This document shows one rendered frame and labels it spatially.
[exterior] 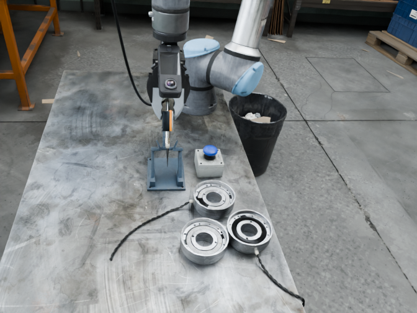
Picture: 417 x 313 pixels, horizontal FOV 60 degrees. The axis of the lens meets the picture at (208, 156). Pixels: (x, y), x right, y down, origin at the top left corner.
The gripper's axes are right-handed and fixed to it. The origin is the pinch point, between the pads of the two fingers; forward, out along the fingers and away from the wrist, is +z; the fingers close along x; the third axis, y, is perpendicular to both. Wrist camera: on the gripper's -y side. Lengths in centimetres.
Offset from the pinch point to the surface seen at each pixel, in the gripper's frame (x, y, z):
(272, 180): -69, 85, 100
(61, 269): 21.6, -27.7, 19.5
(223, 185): -14.5, -6.6, 16.6
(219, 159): -14.6, 2.5, 15.1
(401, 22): -272, 312, 69
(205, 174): -10.7, 0.0, 18.6
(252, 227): -19.7, -19.5, 17.8
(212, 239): -9.8, -22.9, 17.3
